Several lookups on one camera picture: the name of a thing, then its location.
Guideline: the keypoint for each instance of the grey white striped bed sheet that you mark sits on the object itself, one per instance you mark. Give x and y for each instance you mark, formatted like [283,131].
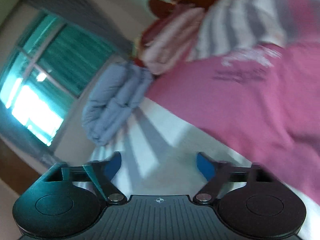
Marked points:
[150,140]

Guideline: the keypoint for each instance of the grey white striped pillow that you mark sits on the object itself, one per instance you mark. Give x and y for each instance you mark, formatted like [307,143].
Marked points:
[237,17]

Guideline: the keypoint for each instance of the window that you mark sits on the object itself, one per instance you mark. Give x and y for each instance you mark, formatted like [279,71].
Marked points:
[37,105]

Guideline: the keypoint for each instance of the pink printed cloth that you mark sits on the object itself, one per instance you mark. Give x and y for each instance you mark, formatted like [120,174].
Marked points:
[237,105]

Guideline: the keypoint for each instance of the brown wooden cabinet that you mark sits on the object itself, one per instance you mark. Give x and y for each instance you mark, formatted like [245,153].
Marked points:
[15,170]

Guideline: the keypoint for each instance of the pink white striped cloth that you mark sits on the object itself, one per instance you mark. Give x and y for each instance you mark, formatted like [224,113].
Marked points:
[170,42]

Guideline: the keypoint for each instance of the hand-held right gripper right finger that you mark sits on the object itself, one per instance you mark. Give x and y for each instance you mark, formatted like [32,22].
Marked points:
[202,165]

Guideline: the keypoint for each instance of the blue-grey quilted garment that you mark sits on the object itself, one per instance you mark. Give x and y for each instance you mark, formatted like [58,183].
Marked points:
[112,100]

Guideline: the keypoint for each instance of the red multicoloured cloth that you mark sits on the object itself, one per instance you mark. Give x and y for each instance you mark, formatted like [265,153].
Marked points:
[150,33]

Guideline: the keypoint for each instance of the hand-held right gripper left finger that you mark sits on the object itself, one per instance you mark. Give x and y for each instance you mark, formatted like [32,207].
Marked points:
[115,165]

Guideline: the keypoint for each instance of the green curtain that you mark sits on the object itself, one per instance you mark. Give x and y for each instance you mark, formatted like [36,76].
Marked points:
[75,55]

